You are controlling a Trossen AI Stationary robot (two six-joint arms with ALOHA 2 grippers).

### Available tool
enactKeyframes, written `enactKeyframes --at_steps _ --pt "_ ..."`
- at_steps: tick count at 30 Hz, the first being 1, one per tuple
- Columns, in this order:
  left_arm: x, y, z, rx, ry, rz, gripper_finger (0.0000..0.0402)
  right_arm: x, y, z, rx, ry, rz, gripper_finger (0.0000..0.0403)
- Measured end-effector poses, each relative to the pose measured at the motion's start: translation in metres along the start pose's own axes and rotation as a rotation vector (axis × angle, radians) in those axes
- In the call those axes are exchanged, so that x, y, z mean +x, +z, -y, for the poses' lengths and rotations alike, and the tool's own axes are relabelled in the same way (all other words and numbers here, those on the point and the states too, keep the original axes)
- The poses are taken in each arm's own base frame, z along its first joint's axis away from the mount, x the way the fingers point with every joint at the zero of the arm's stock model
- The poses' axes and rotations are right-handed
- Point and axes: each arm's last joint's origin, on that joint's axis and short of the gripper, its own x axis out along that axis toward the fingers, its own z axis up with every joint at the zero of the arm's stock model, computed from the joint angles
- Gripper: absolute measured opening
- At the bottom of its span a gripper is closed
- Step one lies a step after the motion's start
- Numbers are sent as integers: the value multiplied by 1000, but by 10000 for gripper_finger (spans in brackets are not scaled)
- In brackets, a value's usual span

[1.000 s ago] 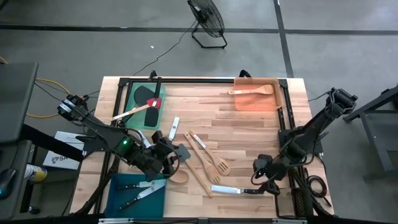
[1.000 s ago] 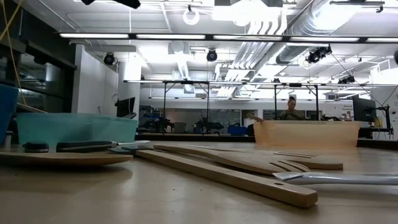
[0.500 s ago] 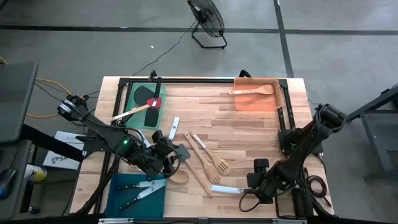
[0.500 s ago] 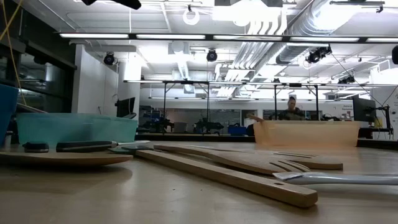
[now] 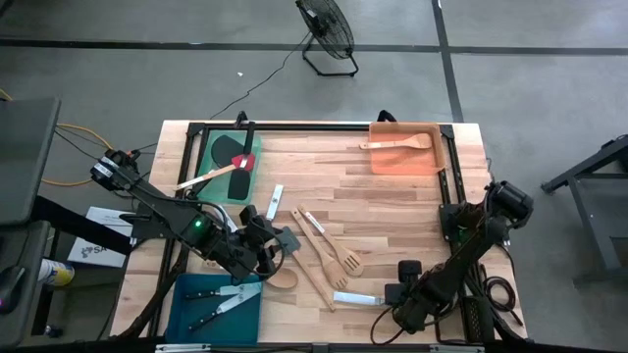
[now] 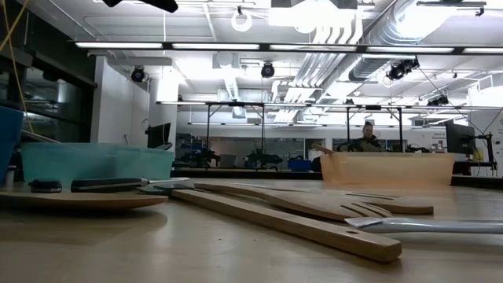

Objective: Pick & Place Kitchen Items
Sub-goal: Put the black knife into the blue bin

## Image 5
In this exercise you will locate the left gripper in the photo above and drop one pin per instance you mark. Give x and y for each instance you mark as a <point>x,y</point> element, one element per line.
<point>257,237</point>

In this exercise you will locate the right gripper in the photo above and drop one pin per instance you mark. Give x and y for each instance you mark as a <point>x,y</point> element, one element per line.
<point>422,304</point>

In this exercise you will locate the wooden spatula with long slots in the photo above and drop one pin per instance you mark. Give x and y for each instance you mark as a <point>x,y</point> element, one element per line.
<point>350,262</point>

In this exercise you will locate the black nylon turner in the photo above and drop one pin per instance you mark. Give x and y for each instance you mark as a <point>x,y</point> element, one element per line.
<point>239,185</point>

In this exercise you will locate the black oval spatula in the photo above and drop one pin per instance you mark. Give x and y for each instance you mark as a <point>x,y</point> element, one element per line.
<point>225,149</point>

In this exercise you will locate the plain wooden spatula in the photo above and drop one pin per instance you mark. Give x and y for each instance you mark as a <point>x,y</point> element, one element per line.
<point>417,141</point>

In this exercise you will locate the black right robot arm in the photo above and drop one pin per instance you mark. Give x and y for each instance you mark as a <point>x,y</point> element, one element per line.
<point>471,240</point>

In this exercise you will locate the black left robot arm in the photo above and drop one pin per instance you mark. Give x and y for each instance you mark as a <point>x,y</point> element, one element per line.
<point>162,211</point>

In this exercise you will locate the wooden spatula with short slots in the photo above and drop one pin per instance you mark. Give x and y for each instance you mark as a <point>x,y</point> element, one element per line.
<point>336,277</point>

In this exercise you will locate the teal translucent plastic bin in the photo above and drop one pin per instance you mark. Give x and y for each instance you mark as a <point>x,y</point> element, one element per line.
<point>218,184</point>

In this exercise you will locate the metal box grater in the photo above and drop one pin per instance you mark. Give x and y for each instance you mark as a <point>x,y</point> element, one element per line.
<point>478,318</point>

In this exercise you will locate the blue plastic bin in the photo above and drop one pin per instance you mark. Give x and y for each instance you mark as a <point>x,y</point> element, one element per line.
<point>235,326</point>

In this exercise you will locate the orange translucent plastic bin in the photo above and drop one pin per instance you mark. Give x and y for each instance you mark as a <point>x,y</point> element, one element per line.
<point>402,162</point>

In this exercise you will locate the black clamp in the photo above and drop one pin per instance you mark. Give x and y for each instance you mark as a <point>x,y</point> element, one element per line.
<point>241,117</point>
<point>387,116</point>

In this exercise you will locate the white printed box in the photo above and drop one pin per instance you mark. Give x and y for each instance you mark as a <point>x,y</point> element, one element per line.
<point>98,250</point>

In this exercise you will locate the yellow and white can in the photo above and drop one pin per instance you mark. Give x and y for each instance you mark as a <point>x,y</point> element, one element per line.
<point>56,273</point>

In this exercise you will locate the black side table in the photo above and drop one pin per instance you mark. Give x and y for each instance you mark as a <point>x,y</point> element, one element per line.
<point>598,220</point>

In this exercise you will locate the black floor fan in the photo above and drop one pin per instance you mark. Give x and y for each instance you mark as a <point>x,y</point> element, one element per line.
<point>329,24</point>

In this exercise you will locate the black computer mouse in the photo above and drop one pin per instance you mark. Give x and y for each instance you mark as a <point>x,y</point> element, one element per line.
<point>10,289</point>

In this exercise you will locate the black table frame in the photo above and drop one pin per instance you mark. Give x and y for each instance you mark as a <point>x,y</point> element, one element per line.
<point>319,127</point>

